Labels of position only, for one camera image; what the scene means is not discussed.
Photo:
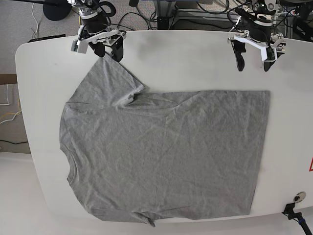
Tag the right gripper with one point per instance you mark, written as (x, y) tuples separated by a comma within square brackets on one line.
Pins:
[(99, 35)]

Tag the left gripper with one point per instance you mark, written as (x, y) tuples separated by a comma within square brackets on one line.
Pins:
[(257, 34)]

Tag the grey T-shirt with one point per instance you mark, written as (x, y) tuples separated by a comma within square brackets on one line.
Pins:
[(139, 157)]

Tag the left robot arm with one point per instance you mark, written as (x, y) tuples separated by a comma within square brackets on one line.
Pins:
[(257, 7)]

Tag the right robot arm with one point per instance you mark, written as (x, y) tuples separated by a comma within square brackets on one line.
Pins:
[(105, 9)]

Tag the black flat device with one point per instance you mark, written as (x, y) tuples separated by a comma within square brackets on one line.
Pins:
[(47, 38)]

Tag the round dark stand base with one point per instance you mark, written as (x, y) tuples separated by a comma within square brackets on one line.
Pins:
[(56, 10)]

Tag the red warning sticker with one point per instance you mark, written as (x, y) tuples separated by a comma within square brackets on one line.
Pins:
[(311, 166)]

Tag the round silver table grommet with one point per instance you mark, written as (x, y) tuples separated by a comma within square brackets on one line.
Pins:
[(299, 197)]

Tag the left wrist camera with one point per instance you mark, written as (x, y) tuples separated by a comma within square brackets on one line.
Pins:
[(268, 54)]

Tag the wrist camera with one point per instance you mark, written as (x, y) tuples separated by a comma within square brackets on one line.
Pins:
[(79, 46), (268, 54)]

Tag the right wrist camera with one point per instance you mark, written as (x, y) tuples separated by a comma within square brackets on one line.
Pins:
[(79, 46)]

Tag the black table leg post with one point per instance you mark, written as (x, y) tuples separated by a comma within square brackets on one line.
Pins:
[(164, 11)]

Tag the aluminium frame rail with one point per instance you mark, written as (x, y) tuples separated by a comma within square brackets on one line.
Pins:
[(197, 14)]

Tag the black clamp with cable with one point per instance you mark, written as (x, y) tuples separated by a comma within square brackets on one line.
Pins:
[(297, 216)]

